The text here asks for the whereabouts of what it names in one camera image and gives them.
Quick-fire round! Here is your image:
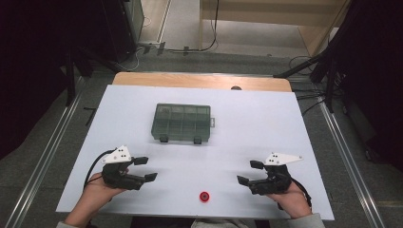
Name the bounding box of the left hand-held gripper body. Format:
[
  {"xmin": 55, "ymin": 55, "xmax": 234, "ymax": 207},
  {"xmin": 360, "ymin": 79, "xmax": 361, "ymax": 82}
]
[{"xmin": 101, "ymin": 144, "xmax": 147, "ymax": 191}]

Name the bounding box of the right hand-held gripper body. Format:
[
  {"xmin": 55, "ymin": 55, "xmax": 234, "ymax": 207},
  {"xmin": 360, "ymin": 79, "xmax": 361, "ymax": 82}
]
[{"xmin": 248, "ymin": 152, "xmax": 303, "ymax": 196}]

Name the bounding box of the clear plastic compartment box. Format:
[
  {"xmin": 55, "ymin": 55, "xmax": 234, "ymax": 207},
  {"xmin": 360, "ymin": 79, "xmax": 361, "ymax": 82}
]
[{"xmin": 150, "ymin": 103, "xmax": 217, "ymax": 145}]

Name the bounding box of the person's right hand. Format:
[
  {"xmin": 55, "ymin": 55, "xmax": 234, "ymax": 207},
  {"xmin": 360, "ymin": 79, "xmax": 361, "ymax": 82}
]
[{"xmin": 265, "ymin": 180, "xmax": 314, "ymax": 219}]

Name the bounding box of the person's left hand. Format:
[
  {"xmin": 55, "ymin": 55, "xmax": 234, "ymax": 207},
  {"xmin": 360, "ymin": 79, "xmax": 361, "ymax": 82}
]
[{"xmin": 79, "ymin": 169, "xmax": 130, "ymax": 212}]

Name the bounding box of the white table board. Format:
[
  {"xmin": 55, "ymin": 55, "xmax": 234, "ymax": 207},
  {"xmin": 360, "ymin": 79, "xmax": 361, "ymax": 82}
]
[{"xmin": 55, "ymin": 84, "xmax": 336, "ymax": 221}]

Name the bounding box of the wooden table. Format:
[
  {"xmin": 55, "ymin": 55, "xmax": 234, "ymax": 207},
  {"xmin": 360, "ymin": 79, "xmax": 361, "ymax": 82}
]
[{"xmin": 112, "ymin": 71, "xmax": 293, "ymax": 93}]

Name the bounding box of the black metal stand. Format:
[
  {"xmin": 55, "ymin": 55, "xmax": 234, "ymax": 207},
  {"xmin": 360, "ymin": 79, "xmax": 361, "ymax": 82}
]
[
  {"xmin": 64, "ymin": 47, "xmax": 122, "ymax": 107},
  {"xmin": 274, "ymin": 51, "xmax": 336, "ymax": 113}
]

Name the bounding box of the dark cabinet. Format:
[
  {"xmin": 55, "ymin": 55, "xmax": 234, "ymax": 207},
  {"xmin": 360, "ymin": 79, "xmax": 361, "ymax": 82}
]
[{"xmin": 101, "ymin": 0, "xmax": 145, "ymax": 64}]

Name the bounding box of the dark curtain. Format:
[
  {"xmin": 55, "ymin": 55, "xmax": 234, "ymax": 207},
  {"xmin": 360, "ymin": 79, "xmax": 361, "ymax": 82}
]
[
  {"xmin": 329, "ymin": 0, "xmax": 403, "ymax": 172},
  {"xmin": 0, "ymin": 0, "xmax": 107, "ymax": 160}
]

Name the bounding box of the light wooden furniture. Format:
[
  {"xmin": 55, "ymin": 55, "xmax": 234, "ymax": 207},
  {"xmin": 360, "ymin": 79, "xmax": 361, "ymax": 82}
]
[{"xmin": 199, "ymin": 0, "xmax": 351, "ymax": 58}]

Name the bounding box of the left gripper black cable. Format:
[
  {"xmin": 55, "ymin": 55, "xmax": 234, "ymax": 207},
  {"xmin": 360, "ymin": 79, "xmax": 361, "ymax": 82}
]
[{"xmin": 83, "ymin": 149, "xmax": 117, "ymax": 191}]

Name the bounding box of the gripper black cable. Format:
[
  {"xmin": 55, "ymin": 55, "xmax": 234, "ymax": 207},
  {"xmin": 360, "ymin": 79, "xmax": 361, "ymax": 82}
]
[
  {"xmin": 277, "ymin": 177, "xmax": 313, "ymax": 212},
  {"xmin": 83, "ymin": 149, "xmax": 117, "ymax": 191}
]

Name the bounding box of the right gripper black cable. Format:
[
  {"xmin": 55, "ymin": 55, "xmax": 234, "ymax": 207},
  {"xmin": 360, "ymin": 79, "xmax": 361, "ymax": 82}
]
[{"xmin": 277, "ymin": 177, "xmax": 313, "ymax": 212}]

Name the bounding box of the aluminium floor rail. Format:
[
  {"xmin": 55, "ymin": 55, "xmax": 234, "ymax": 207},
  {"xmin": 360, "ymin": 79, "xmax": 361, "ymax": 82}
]
[
  {"xmin": 317, "ymin": 94, "xmax": 386, "ymax": 228},
  {"xmin": 3, "ymin": 75, "xmax": 86, "ymax": 228}
]

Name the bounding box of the bundle of black floor cables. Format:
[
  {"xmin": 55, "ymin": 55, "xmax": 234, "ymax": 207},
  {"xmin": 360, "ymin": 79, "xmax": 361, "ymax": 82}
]
[{"xmin": 293, "ymin": 87, "xmax": 328, "ymax": 116}]

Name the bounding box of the white floor cable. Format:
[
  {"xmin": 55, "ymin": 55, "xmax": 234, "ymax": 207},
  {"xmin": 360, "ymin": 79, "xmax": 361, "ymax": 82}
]
[{"xmin": 114, "ymin": 15, "xmax": 154, "ymax": 72}]

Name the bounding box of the black floor cable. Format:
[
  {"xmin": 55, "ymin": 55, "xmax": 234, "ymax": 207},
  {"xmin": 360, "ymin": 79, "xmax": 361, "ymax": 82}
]
[{"xmin": 164, "ymin": 0, "xmax": 221, "ymax": 53}]

